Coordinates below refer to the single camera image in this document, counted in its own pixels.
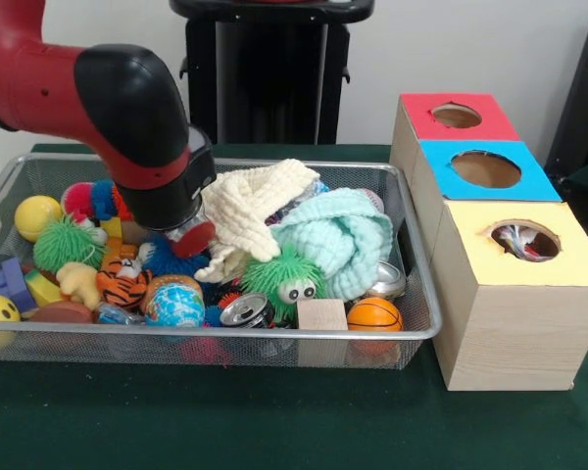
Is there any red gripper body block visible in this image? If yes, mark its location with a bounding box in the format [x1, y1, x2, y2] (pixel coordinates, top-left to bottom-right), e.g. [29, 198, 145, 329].
[167, 217, 219, 259]

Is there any cream yellow cloth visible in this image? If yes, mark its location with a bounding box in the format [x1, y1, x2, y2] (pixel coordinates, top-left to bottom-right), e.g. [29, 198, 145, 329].
[194, 159, 320, 285]

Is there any mint green cloth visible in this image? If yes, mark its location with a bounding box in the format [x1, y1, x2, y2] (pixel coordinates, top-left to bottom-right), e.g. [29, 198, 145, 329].
[269, 188, 396, 303]

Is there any colourful polka dot cloth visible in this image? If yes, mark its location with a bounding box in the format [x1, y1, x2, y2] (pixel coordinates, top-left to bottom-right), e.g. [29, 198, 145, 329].
[492, 225, 558, 261]

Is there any clear mesh bin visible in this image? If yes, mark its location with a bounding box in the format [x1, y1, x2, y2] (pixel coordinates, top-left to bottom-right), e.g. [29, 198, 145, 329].
[0, 152, 447, 371]

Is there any wooden box with three holes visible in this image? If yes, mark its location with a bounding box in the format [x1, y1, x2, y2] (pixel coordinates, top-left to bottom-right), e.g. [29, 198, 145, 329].
[387, 93, 588, 392]

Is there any globe print ball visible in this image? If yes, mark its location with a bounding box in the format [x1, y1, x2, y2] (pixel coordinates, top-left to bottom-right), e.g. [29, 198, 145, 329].
[143, 278, 206, 329]

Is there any tiger plush toy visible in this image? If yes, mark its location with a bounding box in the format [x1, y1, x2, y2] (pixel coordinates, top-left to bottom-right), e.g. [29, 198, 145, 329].
[96, 257, 154, 312]

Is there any silver can with open top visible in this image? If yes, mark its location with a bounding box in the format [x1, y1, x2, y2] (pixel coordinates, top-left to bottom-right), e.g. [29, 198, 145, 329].
[220, 292, 274, 329]

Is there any green fuzzy toy with eyes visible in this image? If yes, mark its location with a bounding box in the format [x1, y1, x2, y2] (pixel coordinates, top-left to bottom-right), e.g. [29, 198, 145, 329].
[240, 245, 326, 320]

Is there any green spiky ball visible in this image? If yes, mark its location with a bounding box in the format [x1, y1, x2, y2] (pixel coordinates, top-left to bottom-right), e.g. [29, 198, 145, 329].
[33, 216, 105, 274]

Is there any small wooden cube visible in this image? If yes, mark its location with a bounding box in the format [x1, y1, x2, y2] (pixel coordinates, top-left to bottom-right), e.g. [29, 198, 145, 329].
[296, 299, 349, 332]

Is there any plain yellow ball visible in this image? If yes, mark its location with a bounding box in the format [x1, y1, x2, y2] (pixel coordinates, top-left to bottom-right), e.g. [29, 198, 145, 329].
[14, 195, 64, 243]

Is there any small orange basketball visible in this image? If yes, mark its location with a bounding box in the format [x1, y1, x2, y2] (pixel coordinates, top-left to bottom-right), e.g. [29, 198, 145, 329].
[347, 297, 404, 332]

